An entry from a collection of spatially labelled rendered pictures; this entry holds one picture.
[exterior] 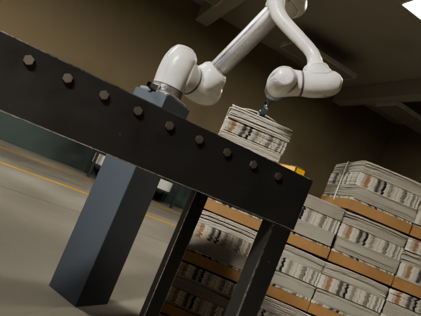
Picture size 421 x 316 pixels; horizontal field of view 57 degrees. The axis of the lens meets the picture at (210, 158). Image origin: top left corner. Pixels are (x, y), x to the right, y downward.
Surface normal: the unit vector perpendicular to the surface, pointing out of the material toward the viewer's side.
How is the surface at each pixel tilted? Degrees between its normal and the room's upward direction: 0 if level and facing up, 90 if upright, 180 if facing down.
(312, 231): 90
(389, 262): 90
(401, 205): 90
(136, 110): 90
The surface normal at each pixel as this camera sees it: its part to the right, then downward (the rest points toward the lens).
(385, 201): 0.04, -0.06
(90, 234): -0.47, -0.25
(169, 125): 0.36, 0.08
